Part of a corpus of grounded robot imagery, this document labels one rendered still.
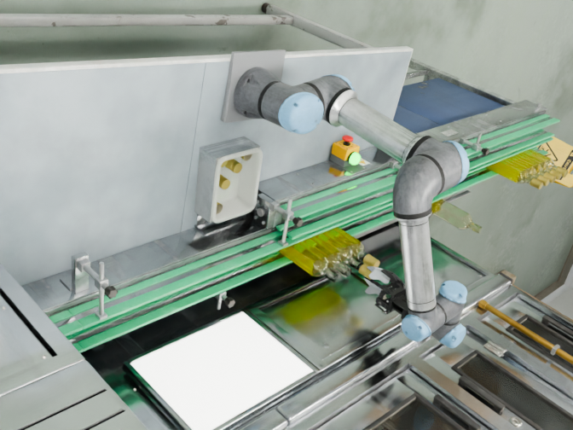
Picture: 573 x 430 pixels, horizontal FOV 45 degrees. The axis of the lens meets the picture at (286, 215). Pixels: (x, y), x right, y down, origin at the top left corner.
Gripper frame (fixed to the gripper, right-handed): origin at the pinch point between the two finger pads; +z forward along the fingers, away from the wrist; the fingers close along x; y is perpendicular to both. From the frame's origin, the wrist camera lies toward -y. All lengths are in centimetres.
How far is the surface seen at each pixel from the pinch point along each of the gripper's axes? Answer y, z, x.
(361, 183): -22.6, 27.1, -13.0
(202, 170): 37, 41, -27
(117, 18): 31, 99, -54
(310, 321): 20.0, 4.2, 12.8
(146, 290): 66, 26, -4
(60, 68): 80, 44, -63
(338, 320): 12.3, -0.3, 12.9
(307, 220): 2.5, 27.4, -5.7
